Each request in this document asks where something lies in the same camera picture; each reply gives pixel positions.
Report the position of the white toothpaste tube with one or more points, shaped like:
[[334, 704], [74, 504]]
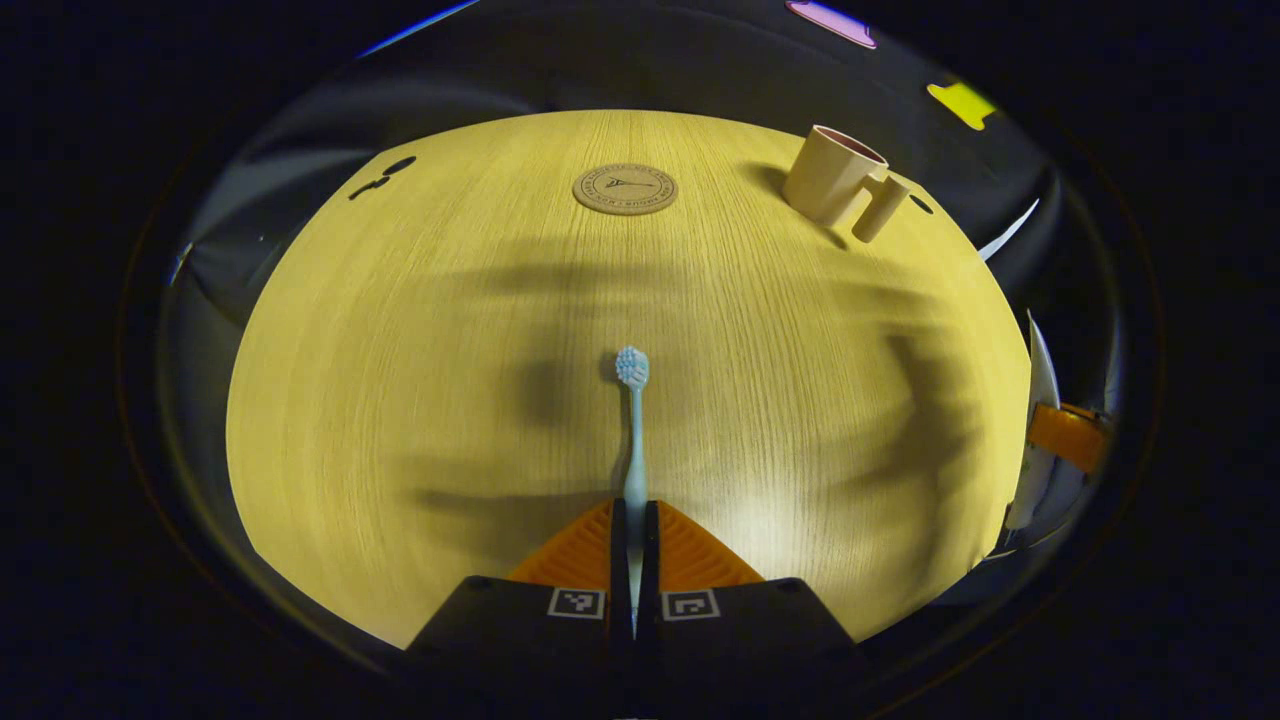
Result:
[[1038, 400]]

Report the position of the light blue toothbrush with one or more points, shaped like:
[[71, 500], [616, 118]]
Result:
[[634, 440]]

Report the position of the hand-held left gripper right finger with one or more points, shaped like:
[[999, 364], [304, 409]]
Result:
[[650, 560]]

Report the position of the beige cup with brown inside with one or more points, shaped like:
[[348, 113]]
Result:
[[825, 180]]

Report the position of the wooden desktop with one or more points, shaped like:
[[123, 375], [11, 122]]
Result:
[[430, 380]]

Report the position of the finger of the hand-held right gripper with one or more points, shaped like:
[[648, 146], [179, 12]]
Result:
[[1070, 436]]

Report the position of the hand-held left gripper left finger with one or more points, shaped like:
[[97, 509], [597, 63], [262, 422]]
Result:
[[620, 560]]

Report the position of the round wooden coaster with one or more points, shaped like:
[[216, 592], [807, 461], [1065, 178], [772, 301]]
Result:
[[625, 189]]

